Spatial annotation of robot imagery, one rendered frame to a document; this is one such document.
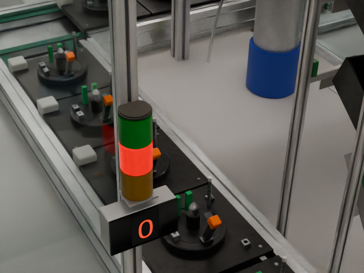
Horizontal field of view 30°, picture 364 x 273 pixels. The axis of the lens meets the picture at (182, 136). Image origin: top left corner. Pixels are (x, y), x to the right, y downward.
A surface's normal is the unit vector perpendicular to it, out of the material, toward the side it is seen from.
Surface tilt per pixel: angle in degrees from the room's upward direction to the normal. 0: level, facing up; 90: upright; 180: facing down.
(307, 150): 0
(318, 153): 0
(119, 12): 90
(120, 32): 90
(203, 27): 90
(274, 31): 90
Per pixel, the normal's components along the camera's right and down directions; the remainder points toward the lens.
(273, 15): -0.32, 0.55
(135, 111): 0.02, -0.81
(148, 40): 0.49, 0.51
